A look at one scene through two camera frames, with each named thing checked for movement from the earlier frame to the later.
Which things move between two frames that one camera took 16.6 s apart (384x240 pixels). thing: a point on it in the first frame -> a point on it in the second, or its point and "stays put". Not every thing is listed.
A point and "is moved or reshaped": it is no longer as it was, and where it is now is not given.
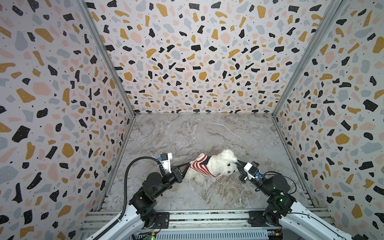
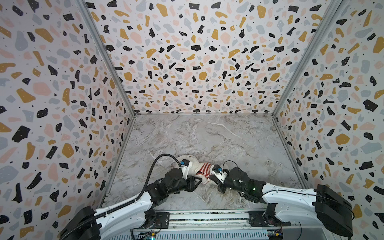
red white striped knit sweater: x=199 y=164 is moved or reshaped
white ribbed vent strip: x=207 y=235 stays put
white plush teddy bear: x=223 y=163 -> x=196 y=165
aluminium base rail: x=95 y=221 stays put
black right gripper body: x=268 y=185 -> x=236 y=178
